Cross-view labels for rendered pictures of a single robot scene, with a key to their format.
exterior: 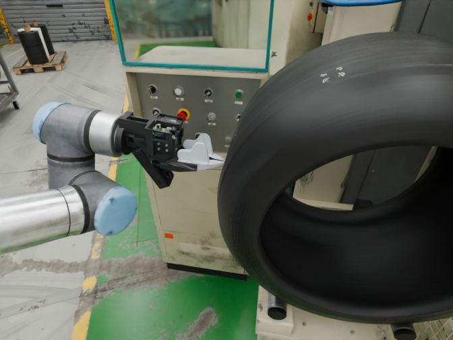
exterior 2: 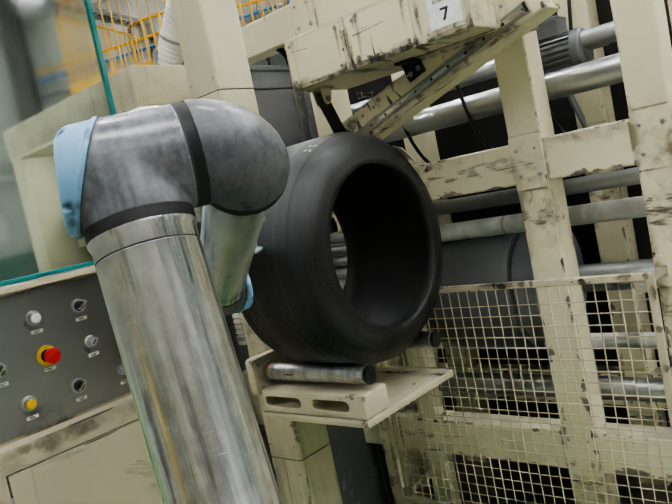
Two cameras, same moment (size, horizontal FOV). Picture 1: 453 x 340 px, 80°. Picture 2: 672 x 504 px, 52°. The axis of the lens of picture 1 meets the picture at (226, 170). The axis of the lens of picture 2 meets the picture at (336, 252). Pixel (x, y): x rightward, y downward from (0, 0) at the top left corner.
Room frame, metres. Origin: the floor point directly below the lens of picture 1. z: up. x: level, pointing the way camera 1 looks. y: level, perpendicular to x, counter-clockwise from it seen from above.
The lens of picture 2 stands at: (-0.50, 1.19, 1.33)
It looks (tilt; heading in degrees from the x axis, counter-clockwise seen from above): 5 degrees down; 303
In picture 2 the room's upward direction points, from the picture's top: 12 degrees counter-clockwise
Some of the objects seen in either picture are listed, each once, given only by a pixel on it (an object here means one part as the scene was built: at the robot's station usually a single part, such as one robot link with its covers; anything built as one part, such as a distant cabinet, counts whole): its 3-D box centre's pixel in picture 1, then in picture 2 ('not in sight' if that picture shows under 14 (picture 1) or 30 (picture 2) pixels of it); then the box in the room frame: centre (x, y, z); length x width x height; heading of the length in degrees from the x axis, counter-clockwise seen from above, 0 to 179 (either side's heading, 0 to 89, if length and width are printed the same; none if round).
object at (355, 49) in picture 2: not in sight; (395, 36); (0.30, -0.56, 1.71); 0.61 x 0.25 x 0.15; 170
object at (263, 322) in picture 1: (276, 266); (321, 397); (0.50, -0.15, 0.83); 0.36 x 0.09 x 0.06; 170
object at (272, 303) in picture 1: (278, 254); (317, 372); (0.49, -0.15, 0.90); 0.35 x 0.05 x 0.05; 170
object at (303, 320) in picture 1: (321, 280); (359, 392); (0.47, -0.29, 0.80); 0.37 x 0.36 x 0.02; 80
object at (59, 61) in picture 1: (37, 45); not in sight; (5.97, 3.86, 0.38); 1.20 x 0.80 x 0.76; 20
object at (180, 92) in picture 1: (208, 178); (80, 501); (1.20, 0.10, 0.63); 0.56 x 0.41 x 1.27; 80
